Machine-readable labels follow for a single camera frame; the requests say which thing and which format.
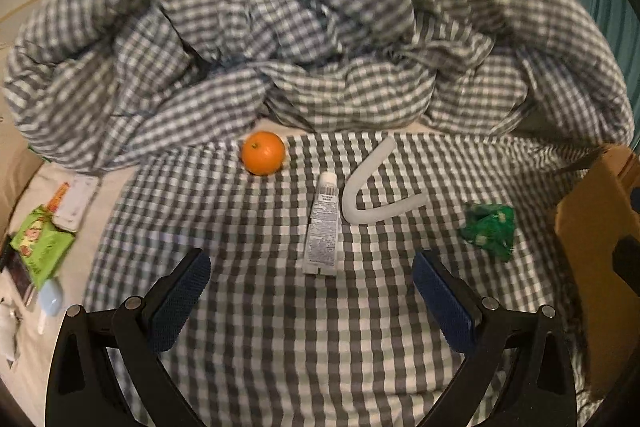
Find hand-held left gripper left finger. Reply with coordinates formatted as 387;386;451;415
45;248;212;427

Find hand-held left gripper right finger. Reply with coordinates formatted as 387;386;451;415
412;249;581;427

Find green snack packet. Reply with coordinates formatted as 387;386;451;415
459;202;518;263

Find white cream tube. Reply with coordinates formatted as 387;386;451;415
303;172;343;277

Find cardboard box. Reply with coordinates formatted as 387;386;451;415
554;143;640;403

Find grey checked bed sheet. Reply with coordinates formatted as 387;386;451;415
82;132;601;427

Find light blue plastic object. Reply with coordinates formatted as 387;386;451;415
37;279;66;334

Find white bent foam tube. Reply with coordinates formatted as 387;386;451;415
341;135;427;226

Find white pill box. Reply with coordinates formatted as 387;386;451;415
52;176;99;232

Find light green printed packet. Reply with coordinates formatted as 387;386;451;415
10;205;76;290

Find small orange printed box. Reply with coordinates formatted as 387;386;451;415
48;182;68;212

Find dark rectangular object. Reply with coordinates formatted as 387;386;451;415
0;234;38;308

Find orange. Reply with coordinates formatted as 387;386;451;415
241;131;286;176

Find crumpled white paper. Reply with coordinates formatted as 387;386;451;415
0;297;22;370

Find beige tufted headboard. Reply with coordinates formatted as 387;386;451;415
0;122;41;233

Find grey checked duvet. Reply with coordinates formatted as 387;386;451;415
2;0;636;172

